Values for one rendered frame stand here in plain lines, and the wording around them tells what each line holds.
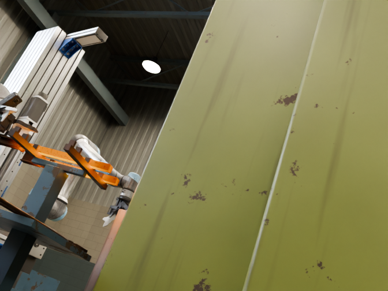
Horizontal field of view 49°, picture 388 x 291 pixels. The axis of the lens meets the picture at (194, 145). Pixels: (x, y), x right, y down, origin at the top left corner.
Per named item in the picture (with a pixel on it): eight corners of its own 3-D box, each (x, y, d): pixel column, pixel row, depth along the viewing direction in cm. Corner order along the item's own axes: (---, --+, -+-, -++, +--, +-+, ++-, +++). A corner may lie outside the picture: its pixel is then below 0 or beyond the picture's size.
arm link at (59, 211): (32, 211, 253) (79, 135, 272) (49, 220, 264) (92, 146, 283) (44, 216, 246) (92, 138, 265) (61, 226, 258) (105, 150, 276)
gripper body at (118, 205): (115, 220, 238) (123, 200, 243) (125, 222, 233) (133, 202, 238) (105, 215, 233) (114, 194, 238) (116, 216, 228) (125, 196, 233)
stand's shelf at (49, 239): (-54, 198, 122) (-50, 192, 122) (19, 238, 156) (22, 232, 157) (30, 226, 112) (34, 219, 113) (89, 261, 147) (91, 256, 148)
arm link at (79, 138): (71, 124, 262) (111, 161, 231) (82, 133, 271) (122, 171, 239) (58, 138, 261) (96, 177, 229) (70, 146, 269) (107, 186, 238)
